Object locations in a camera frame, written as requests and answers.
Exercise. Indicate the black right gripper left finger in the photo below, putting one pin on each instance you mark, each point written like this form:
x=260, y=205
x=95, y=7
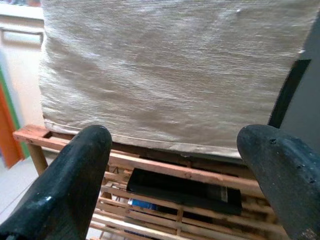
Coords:
x=62, y=180

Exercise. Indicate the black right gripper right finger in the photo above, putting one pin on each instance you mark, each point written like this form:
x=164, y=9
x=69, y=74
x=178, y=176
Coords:
x=287, y=175

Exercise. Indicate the orange board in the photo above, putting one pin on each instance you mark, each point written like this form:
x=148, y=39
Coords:
x=10, y=140

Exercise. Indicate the green board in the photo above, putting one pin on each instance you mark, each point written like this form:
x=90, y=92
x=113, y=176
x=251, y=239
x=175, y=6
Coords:
x=15, y=117

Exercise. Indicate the blue packet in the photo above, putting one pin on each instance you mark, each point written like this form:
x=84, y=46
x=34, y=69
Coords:
x=142, y=203

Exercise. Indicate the wooden slatted rack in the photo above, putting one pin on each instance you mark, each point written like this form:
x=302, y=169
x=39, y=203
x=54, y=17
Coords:
x=190, y=173

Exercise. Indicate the cream kitchen cabinet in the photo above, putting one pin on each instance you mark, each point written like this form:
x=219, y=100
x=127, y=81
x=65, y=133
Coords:
x=22, y=75

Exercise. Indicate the black flat box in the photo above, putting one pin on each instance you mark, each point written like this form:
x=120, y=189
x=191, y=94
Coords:
x=175, y=187

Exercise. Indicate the beige woven cloth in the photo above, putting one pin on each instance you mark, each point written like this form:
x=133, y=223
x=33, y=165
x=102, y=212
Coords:
x=162, y=75

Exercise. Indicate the white kitchen countertop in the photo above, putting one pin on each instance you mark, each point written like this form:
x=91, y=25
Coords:
x=20, y=11

